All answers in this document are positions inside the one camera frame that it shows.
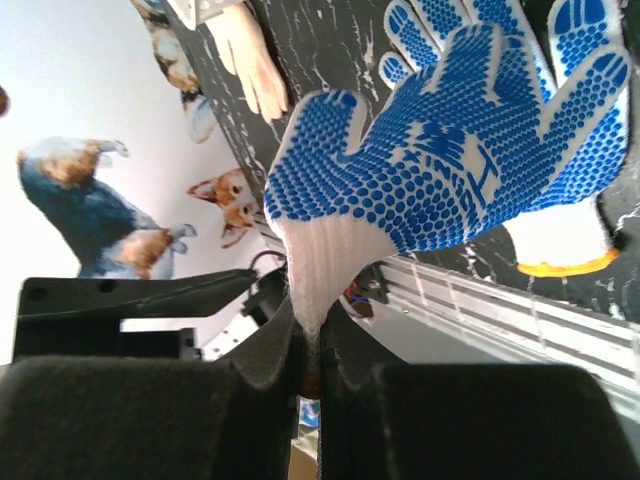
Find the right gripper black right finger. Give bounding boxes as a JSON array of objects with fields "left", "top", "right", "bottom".
[{"left": 321, "top": 304, "right": 623, "bottom": 479}]

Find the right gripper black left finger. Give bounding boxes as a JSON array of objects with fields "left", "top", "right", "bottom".
[{"left": 1, "top": 303, "right": 300, "bottom": 479}]

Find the blue dotted glove front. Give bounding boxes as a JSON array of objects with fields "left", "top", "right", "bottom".
[{"left": 263, "top": 22, "right": 632, "bottom": 399}]

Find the blue dotted glove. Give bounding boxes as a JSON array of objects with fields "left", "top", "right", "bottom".
[
  {"left": 378, "top": 0, "right": 626, "bottom": 279},
  {"left": 263, "top": 22, "right": 632, "bottom": 399}
]

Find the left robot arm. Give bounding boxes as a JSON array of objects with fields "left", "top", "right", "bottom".
[{"left": 13, "top": 268, "right": 285, "bottom": 360}]

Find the white perforated storage basket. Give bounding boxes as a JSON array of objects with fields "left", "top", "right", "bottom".
[{"left": 167, "top": 0, "right": 243, "bottom": 30}]

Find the beige knit glove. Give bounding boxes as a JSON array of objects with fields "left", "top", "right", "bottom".
[{"left": 205, "top": 3, "right": 289, "bottom": 123}]

